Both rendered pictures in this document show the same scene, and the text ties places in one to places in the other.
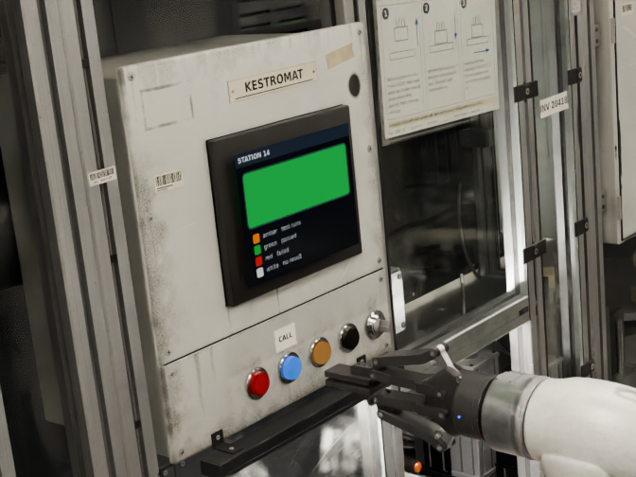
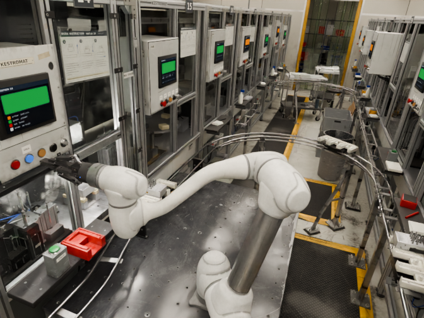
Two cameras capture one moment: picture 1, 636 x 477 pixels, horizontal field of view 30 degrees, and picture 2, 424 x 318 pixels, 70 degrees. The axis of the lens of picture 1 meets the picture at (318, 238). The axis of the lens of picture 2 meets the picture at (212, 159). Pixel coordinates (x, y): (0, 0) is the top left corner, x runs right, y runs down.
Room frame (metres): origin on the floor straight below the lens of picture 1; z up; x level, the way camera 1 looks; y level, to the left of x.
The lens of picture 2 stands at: (0.16, -0.20, 1.98)
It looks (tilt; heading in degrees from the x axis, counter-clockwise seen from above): 26 degrees down; 337
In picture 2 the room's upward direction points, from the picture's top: 3 degrees clockwise
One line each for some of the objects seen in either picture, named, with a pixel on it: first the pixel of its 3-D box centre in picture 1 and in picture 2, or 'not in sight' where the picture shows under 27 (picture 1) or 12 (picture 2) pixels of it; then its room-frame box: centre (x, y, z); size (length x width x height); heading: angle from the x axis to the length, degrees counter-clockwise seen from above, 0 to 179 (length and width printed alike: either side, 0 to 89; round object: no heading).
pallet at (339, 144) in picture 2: not in sight; (336, 146); (2.30, -2.43, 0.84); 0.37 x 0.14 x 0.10; 16
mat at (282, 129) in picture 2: not in sight; (283, 127); (4.92, -3.67, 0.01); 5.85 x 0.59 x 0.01; 138
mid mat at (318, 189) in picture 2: not in sight; (316, 199); (2.58, -2.61, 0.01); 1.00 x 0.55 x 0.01; 138
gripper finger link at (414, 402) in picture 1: (415, 402); (69, 171); (1.29, -0.09, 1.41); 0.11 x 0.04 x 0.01; 48
